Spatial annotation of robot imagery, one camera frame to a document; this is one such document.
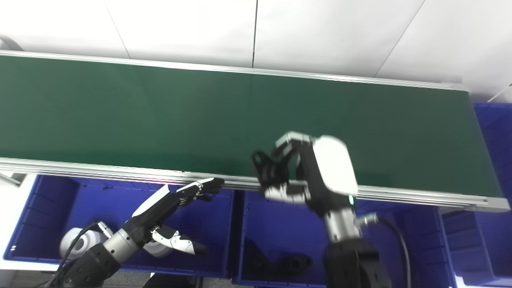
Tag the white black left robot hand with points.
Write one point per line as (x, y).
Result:
(156, 208)

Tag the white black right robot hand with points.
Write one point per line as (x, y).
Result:
(334, 168)

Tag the black flange part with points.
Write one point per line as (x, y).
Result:
(264, 168)

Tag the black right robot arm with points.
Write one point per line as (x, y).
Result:
(352, 264)

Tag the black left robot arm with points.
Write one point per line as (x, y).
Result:
(92, 264)

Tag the green conveyor belt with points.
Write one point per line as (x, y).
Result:
(100, 170)
(160, 120)

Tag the white cylindrical part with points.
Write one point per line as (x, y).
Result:
(90, 240)

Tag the blue plastic bin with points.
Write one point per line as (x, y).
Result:
(496, 136)
(52, 200)
(280, 224)
(472, 248)

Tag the aluminium conveyor support leg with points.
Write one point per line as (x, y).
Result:
(8, 179)

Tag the black robot body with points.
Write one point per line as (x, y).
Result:
(172, 282)

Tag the black bracket part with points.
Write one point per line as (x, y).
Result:
(292, 266)

